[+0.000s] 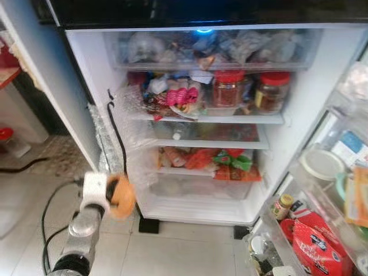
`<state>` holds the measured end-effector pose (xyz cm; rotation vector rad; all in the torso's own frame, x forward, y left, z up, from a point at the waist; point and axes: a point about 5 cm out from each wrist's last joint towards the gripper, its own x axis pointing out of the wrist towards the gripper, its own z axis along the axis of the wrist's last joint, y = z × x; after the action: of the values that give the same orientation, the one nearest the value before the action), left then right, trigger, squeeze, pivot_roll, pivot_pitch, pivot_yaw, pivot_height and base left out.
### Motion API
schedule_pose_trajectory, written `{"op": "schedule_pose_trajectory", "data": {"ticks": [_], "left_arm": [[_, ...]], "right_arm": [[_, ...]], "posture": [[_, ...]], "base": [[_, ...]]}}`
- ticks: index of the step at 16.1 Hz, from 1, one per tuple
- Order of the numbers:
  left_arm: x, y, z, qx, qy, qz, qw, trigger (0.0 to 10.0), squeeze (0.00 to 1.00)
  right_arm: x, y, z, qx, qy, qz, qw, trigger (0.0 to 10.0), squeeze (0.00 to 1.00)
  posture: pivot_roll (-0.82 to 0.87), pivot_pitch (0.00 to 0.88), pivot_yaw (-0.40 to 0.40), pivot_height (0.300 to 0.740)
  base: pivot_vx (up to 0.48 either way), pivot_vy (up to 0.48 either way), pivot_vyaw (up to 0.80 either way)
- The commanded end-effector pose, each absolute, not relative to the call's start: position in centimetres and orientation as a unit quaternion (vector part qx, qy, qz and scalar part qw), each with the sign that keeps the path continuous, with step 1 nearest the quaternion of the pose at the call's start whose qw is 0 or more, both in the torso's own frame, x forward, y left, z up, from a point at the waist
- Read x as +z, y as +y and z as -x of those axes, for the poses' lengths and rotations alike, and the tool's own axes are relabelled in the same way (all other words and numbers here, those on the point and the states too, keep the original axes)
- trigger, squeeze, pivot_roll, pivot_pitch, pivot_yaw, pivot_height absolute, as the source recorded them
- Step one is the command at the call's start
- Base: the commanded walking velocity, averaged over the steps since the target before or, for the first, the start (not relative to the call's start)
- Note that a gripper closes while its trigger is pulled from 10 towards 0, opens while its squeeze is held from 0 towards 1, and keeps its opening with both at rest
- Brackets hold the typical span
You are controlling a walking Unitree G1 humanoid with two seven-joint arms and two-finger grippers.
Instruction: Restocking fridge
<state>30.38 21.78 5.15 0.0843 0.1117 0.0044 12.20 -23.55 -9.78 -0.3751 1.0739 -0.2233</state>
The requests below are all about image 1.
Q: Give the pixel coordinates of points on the red snack packet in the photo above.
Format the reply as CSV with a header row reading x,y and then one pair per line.
x,y
201,158

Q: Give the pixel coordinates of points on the white lid round jar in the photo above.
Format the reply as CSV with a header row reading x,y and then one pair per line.
x,y
322,164

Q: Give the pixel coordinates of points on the orange snack packet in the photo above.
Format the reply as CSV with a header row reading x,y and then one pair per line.
x,y
238,173

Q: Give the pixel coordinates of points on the clear fridge drawer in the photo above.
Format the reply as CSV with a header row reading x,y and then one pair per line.
x,y
172,49

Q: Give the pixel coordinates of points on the white plate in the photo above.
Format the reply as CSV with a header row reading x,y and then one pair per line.
x,y
187,115

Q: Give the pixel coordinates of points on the clear crisper drawer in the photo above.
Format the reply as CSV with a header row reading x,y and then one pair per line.
x,y
201,187

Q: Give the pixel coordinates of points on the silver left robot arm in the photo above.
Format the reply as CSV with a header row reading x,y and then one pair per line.
x,y
83,236

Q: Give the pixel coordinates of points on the small red lid jar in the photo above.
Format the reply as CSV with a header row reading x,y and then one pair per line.
x,y
8,141

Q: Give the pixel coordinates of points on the red lid jar yellow label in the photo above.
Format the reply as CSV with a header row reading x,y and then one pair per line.
x,y
272,95

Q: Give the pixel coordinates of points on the black fridge white interior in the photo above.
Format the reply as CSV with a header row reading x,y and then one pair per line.
x,y
305,86

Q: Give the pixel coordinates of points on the clear plastic bag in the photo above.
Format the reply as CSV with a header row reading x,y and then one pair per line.
x,y
355,80

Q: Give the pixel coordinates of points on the red lid glass jar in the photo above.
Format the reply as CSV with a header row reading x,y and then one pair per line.
x,y
228,92

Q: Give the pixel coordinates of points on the blue white carton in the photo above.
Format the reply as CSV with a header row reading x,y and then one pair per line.
x,y
352,150

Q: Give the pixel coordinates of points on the orange lidded plastic container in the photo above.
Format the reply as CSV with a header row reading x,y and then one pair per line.
x,y
123,198

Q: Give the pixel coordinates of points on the orange printed packet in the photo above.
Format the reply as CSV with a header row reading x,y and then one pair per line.
x,y
359,198

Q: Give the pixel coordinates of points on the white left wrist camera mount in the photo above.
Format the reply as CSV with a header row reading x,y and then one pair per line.
x,y
95,188

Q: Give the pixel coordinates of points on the red printed bag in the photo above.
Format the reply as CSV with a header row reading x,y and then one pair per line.
x,y
313,247

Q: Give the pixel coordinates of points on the black fridge door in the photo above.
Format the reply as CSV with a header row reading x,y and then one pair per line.
x,y
313,138

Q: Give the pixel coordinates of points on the white cap clear bottle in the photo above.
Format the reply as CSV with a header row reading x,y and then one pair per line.
x,y
179,135

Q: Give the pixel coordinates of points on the small yellow cap bottle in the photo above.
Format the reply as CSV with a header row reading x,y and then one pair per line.
x,y
282,207

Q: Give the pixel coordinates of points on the teal plastic cup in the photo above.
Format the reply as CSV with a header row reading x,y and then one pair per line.
x,y
342,187

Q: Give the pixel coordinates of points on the pink wrapped snack pack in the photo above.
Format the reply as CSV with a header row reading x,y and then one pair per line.
x,y
183,96

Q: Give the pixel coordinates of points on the patterned floor rug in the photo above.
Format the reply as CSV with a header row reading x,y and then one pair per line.
x,y
63,158

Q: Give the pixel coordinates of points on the green snack packet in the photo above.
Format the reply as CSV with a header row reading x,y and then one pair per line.
x,y
233,161

